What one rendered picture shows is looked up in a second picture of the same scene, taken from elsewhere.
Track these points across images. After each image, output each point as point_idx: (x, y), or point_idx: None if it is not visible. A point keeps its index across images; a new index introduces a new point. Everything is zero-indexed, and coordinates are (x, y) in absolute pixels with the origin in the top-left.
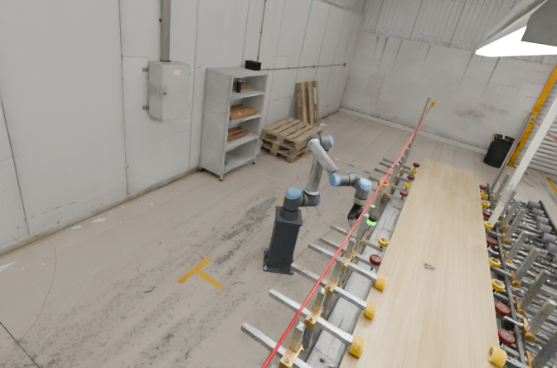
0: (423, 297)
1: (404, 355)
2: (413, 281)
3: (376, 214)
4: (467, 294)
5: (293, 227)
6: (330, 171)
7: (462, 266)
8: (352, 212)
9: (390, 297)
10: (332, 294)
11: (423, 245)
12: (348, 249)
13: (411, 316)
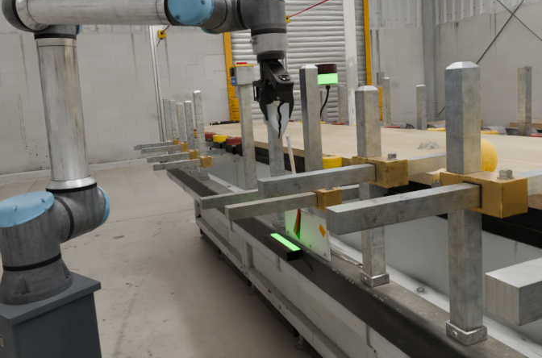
0: (514, 157)
1: None
2: None
3: (222, 190)
4: (510, 142)
5: (75, 310)
6: None
7: (438, 138)
8: (280, 73)
9: (513, 173)
10: (400, 297)
11: None
12: (370, 122)
13: None
